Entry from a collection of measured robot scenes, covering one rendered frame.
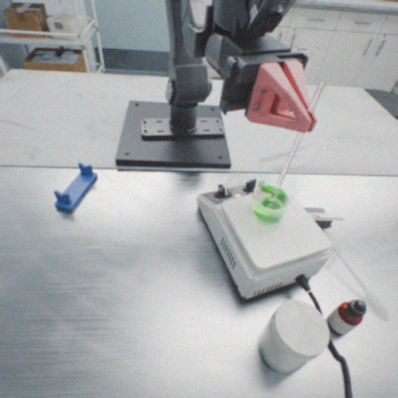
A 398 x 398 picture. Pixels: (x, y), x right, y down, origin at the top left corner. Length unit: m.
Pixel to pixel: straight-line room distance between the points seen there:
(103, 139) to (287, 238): 0.48
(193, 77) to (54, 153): 0.34
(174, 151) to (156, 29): 2.72
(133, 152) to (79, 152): 0.13
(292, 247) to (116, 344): 0.26
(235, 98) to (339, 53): 2.77
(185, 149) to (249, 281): 0.35
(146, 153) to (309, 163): 0.38
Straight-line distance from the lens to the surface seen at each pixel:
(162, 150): 0.62
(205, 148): 0.63
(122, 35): 3.34
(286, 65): 0.34
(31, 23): 2.53
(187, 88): 0.58
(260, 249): 0.37
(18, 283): 0.48
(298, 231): 0.41
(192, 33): 0.46
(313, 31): 2.92
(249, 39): 0.38
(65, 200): 0.53
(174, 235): 0.48
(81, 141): 0.70
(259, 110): 0.34
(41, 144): 0.72
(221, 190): 0.47
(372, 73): 3.36
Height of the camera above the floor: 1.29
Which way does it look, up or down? 45 degrees down
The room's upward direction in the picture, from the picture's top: 6 degrees clockwise
